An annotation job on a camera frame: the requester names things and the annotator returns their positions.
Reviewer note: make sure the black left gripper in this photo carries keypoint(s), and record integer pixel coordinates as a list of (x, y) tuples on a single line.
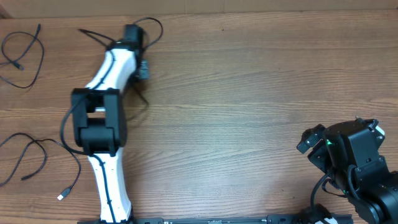
[(145, 72)]

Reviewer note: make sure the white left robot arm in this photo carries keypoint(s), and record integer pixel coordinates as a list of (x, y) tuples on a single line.
[(100, 124)]

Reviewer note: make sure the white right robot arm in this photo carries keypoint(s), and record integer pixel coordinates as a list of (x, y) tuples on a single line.
[(348, 155)]

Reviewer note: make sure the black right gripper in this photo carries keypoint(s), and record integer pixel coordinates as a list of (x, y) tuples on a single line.
[(320, 158)]

